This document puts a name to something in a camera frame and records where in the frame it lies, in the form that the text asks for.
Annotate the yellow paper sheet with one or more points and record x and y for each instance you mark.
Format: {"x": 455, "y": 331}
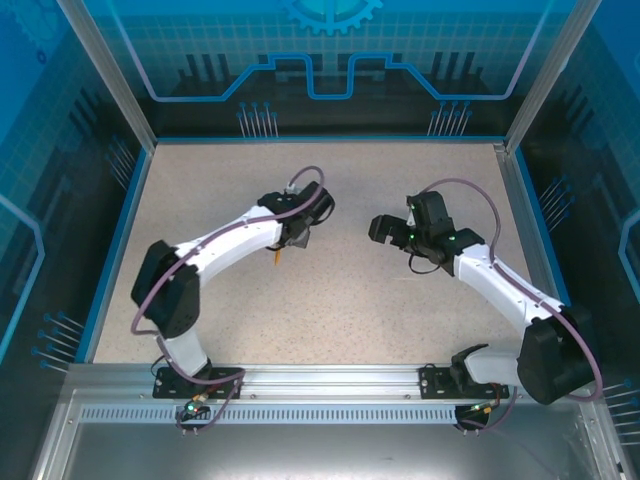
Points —
{"x": 277, "y": 257}

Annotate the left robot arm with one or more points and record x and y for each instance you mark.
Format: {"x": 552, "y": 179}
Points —
{"x": 230, "y": 240}

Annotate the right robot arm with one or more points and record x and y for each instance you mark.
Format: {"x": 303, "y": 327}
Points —
{"x": 500, "y": 285}

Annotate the sheet metal tray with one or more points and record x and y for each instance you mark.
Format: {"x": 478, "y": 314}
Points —
{"x": 320, "y": 450}

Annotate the blue table edge strip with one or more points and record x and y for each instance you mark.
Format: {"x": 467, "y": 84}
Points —
{"x": 541, "y": 225}
{"x": 119, "y": 255}

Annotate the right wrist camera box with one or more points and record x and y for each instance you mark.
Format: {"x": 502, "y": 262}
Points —
{"x": 411, "y": 218}

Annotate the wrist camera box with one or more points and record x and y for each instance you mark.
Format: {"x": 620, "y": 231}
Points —
{"x": 411, "y": 218}
{"x": 294, "y": 190}

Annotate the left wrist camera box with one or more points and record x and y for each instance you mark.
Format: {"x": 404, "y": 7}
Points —
{"x": 294, "y": 190}

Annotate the aluminium table side rail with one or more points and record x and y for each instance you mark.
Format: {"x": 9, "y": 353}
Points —
{"x": 527, "y": 225}

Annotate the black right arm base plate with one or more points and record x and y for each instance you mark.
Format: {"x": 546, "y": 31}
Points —
{"x": 435, "y": 382}

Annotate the long aluminium mounting rail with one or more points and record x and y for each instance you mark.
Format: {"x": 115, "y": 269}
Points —
{"x": 330, "y": 380}

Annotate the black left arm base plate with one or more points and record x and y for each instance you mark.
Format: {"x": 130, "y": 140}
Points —
{"x": 170, "y": 387}

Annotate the aluminium frame post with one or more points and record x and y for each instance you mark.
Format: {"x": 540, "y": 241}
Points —
{"x": 555, "y": 75}
{"x": 107, "y": 75}

